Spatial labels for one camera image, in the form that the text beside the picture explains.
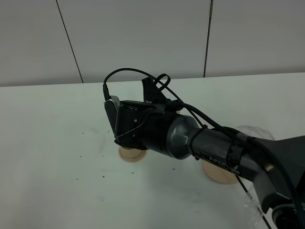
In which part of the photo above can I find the beige teapot saucer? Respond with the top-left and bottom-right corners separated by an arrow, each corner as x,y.
201,160 -> 238,185

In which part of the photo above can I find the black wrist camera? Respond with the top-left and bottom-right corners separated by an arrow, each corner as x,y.
104,95 -> 120,143

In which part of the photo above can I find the near beige saucer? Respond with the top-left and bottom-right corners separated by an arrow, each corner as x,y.
119,146 -> 147,163

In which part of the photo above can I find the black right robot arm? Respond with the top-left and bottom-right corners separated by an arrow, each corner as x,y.
103,78 -> 305,229

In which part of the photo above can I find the black cable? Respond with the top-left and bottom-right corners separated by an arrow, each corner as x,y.
102,68 -> 305,229

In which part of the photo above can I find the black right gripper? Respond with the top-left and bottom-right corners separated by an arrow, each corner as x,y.
114,78 -> 171,149

